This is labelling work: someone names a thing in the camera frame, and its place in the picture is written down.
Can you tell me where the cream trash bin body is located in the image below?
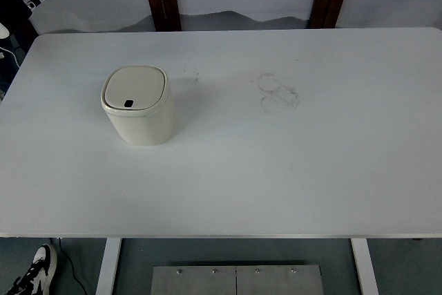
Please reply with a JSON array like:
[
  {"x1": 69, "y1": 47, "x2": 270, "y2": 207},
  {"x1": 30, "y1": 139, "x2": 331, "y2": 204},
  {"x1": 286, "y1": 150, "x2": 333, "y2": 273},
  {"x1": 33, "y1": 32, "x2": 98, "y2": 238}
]
[{"x1": 100, "y1": 66, "x2": 175, "y2": 147}]

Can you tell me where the person's black white shoe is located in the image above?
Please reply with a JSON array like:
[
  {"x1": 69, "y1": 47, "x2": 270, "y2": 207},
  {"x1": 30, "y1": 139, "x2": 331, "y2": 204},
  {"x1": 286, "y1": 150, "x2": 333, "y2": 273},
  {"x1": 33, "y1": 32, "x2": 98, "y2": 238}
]
[{"x1": 6, "y1": 243, "x2": 59, "y2": 295}]

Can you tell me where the grey metal plate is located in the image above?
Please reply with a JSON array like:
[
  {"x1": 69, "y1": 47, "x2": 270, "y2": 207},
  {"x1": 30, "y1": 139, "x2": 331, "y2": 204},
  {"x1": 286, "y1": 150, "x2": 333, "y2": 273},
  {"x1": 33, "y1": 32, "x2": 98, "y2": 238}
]
[{"x1": 150, "y1": 265, "x2": 324, "y2": 295}]

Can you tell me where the thin white cable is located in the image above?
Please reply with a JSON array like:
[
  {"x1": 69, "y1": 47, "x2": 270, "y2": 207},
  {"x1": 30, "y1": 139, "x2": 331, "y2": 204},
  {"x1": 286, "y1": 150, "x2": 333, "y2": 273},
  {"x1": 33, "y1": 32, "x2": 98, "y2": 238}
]
[{"x1": 0, "y1": 45, "x2": 22, "y2": 70}]

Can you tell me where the cream trash bin lid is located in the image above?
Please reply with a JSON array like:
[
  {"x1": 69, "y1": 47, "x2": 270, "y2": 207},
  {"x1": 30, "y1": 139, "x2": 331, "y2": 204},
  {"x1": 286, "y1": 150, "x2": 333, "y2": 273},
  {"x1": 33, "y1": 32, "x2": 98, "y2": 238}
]
[{"x1": 103, "y1": 64, "x2": 168, "y2": 111}]

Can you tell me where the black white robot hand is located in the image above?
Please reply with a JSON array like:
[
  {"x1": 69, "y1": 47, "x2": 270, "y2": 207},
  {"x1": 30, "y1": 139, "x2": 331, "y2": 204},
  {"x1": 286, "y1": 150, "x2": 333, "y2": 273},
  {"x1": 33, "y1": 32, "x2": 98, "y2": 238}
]
[{"x1": 0, "y1": 0, "x2": 57, "y2": 39}]

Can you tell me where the white table leg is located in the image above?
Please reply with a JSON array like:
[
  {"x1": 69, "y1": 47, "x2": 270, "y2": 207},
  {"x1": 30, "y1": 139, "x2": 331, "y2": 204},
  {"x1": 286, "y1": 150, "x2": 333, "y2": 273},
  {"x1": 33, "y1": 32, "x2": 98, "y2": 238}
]
[
  {"x1": 351, "y1": 238, "x2": 380, "y2": 295},
  {"x1": 95, "y1": 238, "x2": 123, "y2": 295}
]

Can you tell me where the black floor cable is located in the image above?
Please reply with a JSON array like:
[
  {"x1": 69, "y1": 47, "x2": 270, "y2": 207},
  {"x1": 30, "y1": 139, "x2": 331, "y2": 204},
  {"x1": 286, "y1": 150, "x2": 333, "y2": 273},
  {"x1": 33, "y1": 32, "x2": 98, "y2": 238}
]
[{"x1": 55, "y1": 238, "x2": 91, "y2": 295}]

